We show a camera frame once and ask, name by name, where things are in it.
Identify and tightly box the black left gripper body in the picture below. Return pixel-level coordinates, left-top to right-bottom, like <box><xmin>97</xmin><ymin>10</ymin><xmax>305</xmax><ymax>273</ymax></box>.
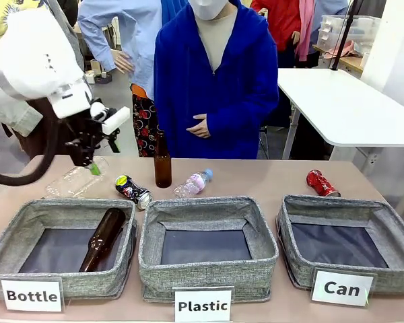
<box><xmin>59</xmin><ymin>113</ymin><xmax>121</xmax><ymax>168</ymax></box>

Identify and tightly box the person's left forearm blue sleeve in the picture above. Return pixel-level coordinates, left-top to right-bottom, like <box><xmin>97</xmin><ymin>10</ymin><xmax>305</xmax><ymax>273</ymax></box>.
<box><xmin>207</xmin><ymin>90</ymin><xmax>279</xmax><ymax>142</ymax></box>

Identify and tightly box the black crushed drink can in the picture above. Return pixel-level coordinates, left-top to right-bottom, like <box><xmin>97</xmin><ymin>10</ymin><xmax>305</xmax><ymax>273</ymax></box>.
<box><xmin>114</xmin><ymin>174</ymin><xmax>154</xmax><ymax>211</ymax></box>

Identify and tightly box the grey fabric basket bottle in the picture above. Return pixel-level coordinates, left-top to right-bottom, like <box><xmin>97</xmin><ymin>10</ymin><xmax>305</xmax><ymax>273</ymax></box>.
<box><xmin>0</xmin><ymin>198</ymin><xmax>138</xmax><ymax>300</ymax></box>

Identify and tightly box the grey fabric basket plastic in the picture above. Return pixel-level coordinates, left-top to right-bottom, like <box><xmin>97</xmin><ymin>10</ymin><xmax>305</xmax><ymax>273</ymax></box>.
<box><xmin>138</xmin><ymin>196</ymin><xmax>279</xmax><ymax>303</ymax></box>

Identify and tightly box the red crushed drink can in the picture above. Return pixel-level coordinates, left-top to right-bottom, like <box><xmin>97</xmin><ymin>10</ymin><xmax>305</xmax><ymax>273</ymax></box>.
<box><xmin>306</xmin><ymin>169</ymin><xmax>341</xmax><ymax>198</ymax></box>

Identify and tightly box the white sign reading Can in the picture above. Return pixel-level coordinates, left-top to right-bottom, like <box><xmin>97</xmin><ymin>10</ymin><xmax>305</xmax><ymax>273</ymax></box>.
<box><xmin>310</xmin><ymin>270</ymin><xmax>375</xmax><ymax>308</ymax></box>

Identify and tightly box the grey fabric basket can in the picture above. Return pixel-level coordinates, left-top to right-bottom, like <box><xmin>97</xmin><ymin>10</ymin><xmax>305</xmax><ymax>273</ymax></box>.
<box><xmin>276</xmin><ymin>194</ymin><xmax>404</xmax><ymax>295</ymax></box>

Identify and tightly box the light blue shirt person's hand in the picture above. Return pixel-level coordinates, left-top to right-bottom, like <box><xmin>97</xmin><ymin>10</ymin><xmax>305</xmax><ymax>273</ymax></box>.
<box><xmin>114</xmin><ymin>50</ymin><xmax>135</xmax><ymax>75</ymax></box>

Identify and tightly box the person's left hand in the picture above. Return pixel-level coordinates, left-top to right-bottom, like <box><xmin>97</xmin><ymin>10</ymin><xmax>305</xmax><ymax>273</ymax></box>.
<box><xmin>186</xmin><ymin>113</ymin><xmax>212</xmax><ymax>139</ymax></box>

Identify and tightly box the large clear crushed plastic bottle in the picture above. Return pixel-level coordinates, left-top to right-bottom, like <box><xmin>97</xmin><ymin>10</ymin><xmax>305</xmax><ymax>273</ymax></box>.
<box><xmin>45</xmin><ymin>156</ymin><xmax>110</xmax><ymax>199</ymax></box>

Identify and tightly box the person in grey jacket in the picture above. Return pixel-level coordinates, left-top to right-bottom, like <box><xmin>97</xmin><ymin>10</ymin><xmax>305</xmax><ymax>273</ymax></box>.
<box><xmin>1</xmin><ymin>0</ymin><xmax>86</xmax><ymax>159</ymax></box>

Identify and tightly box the brown glass bottle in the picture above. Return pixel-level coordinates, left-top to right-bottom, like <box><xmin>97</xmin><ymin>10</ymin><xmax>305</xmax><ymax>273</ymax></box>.
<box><xmin>79</xmin><ymin>207</ymin><xmax>127</xmax><ymax>273</ymax></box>
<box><xmin>154</xmin><ymin>130</ymin><xmax>173</xmax><ymax>188</ymax></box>

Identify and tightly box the small pink-label plastic bottle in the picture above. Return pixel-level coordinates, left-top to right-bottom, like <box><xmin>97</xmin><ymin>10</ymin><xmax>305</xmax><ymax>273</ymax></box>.
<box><xmin>172</xmin><ymin>168</ymin><xmax>213</xmax><ymax>199</ymax></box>

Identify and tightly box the person in light blue shirt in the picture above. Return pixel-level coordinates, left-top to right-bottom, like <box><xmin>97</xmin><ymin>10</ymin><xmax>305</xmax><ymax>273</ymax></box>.
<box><xmin>77</xmin><ymin>0</ymin><xmax>176</xmax><ymax>159</ymax></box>

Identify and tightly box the person in blue hoodie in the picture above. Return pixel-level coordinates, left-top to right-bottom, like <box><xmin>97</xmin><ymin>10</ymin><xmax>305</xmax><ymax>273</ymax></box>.
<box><xmin>154</xmin><ymin>0</ymin><xmax>279</xmax><ymax>160</ymax></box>

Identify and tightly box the white sign reading Bottle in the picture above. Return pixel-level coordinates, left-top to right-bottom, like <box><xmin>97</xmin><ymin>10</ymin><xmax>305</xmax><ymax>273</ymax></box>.
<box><xmin>0</xmin><ymin>278</ymin><xmax>64</xmax><ymax>313</ymax></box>

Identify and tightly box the person in yellow floral shirt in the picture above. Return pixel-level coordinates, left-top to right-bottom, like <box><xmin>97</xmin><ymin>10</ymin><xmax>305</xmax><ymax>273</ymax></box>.
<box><xmin>0</xmin><ymin>0</ymin><xmax>50</xmax><ymax>46</ymax></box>

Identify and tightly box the white sign reading Plastic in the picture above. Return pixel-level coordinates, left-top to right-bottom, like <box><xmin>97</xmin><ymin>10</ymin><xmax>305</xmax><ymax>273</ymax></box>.
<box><xmin>173</xmin><ymin>287</ymin><xmax>235</xmax><ymax>323</ymax></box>

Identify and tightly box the white face mask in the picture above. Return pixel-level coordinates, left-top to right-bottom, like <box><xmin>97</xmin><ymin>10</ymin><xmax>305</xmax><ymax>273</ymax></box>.
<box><xmin>187</xmin><ymin>0</ymin><xmax>230</xmax><ymax>20</ymax></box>

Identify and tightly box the person in red top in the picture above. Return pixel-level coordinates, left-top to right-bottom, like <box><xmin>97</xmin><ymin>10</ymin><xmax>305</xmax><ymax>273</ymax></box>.
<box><xmin>250</xmin><ymin>0</ymin><xmax>302</xmax><ymax>53</ymax></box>

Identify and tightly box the pink hanging scarf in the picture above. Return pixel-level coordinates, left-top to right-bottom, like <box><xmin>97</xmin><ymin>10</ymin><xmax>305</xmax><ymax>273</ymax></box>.
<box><xmin>295</xmin><ymin>0</ymin><xmax>316</xmax><ymax>62</ymax></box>

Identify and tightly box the white folding table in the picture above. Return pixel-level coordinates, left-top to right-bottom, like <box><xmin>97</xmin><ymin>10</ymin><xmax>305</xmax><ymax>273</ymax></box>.
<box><xmin>277</xmin><ymin>68</ymin><xmax>404</xmax><ymax>159</ymax></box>

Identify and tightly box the pink cloth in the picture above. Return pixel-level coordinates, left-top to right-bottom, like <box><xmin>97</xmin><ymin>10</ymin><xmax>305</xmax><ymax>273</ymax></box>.
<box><xmin>324</xmin><ymin>40</ymin><xmax>358</xmax><ymax>60</ymax></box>

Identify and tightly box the wooden workbench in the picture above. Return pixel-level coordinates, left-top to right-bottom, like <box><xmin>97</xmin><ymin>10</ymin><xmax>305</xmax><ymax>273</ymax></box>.
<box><xmin>312</xmin><ymin>44</ymin><xmax>365</xmax><ymax>74</ymax></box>

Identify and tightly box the black pole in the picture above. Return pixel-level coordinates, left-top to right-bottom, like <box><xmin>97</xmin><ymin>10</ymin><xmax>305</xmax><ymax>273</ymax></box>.
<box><xmin>331</xmin><ymin>0</ymin><xmax>364</xmax><ymax>71</ymax></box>

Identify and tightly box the clear plastic storage box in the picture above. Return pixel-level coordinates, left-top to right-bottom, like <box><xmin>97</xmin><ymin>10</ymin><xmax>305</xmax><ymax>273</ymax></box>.
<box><xmin>317</xmin><ymin>15</ymin><xmax>382</xmax><ymax>53</ymax></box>

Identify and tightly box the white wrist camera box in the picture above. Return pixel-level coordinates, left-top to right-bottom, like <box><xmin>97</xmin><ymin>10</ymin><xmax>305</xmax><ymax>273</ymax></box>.
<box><xmin>100</xmin><ymin>106</ymin><xmax>131</xmax><ymax>136</ymax></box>

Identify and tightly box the black robot cable hose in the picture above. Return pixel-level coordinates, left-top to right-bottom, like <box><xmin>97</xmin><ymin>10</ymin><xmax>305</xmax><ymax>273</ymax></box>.
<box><xmin>0</xmin><ymin>117</ymin><xmax>60</xmax><ymax>186</ymax></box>

